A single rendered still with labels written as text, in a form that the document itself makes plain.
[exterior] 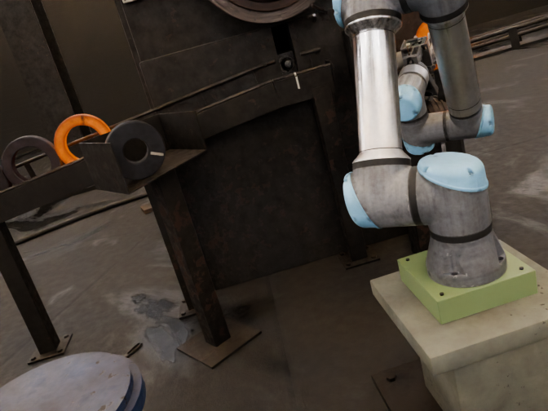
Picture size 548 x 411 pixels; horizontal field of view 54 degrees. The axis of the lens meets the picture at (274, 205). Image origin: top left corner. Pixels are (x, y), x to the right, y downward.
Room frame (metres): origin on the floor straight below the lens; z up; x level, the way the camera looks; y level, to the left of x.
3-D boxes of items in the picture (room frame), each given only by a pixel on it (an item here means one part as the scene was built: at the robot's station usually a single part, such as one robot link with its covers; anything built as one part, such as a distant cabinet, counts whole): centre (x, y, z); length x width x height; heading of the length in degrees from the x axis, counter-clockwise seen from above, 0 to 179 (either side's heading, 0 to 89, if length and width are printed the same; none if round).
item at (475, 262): (0.94, -0.34, 0.40); 0.15 x 0.15 x 0.10
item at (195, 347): (1.49, 0.30, 0.36); 0.26 x 0.20 x 0.72; 127
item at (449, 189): (0.94, -0.33, 0.52); 0.13 x 0.12 x 0.14; 60
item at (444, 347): (0.94, -0.34, 0.28); 0.32 x 0.32 x 0.04; 4
